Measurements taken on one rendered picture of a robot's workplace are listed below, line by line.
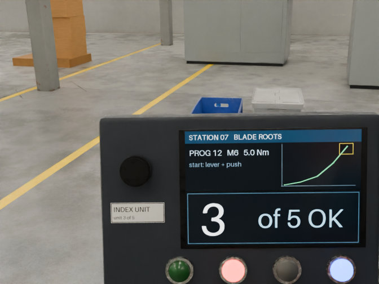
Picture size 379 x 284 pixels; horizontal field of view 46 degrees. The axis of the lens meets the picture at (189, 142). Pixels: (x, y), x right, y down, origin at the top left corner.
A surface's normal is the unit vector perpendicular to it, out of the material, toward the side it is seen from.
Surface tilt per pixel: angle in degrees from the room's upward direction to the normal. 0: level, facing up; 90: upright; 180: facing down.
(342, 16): 90
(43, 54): 90
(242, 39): 90
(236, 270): 71
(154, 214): 75
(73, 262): 0
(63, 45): 90
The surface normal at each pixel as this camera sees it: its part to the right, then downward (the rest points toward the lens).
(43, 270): -0.02, -0.95
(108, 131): -0.02, 0.07
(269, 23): -0.30, 0.32
